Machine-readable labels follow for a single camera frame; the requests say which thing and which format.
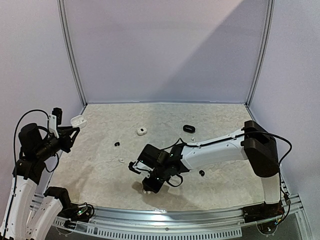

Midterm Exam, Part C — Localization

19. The aluminium corner post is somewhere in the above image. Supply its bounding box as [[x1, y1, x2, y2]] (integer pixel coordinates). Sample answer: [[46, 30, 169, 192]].
[[245, 0, 275, 108], [57, 0, 88, 108]]

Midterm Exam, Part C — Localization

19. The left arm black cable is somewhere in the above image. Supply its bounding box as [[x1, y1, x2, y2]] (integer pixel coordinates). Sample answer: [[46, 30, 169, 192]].
[[12, 109, 52, 176]]

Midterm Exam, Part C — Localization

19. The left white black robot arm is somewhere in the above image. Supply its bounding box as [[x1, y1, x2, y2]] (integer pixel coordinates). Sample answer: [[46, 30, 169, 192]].
[[0, 123, 80, 240]]

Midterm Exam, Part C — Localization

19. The black oval charging case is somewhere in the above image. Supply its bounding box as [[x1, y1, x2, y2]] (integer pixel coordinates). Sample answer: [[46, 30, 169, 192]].
[[182, 124, 196, 134]]

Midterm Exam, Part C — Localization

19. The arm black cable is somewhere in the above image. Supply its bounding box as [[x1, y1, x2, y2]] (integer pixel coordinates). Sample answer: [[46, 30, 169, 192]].
[[12, 109, 52, 176], [164, 132, 293, 171]]

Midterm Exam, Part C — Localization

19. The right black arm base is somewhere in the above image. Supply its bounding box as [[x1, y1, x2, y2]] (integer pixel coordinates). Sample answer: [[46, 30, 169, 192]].
[[241, 200, 285, 223]]

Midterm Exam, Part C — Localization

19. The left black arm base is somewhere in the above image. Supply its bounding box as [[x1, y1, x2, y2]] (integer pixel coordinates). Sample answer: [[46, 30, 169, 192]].
[[58, 202, 95, 223]]

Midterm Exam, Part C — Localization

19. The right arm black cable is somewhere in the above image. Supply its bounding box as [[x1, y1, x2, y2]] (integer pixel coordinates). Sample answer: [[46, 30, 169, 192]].
[[164, 132, 293, 171]]

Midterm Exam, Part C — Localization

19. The left aluminium corner post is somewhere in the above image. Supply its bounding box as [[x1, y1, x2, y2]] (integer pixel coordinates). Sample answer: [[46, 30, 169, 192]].
[[57, 0, 88, 108]]

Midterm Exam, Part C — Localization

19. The aluminium front rail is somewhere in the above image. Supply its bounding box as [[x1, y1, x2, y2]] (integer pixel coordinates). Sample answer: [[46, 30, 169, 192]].
[[45, 195, 312, 240]]

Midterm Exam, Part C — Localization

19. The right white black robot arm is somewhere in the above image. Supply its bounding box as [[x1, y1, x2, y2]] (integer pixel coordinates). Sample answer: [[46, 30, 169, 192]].
[[129, 120, 281, 218]]

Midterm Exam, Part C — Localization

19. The right aluminium corner post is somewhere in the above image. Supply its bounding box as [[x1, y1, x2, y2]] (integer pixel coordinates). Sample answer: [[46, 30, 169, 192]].
[[245, 0, 275, 108]]

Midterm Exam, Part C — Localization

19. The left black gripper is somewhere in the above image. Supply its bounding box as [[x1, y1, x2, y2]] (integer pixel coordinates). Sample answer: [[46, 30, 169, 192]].
[[35, 125, 80, 160]]

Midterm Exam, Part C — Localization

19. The white oval charging case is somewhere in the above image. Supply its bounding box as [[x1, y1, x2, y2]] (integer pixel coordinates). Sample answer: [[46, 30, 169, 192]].
[[70, 114, 87, 129]]

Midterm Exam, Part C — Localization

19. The small white charging case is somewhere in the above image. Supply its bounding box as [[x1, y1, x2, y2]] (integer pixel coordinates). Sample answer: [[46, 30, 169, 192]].
[[136, 127, 148, 136]]

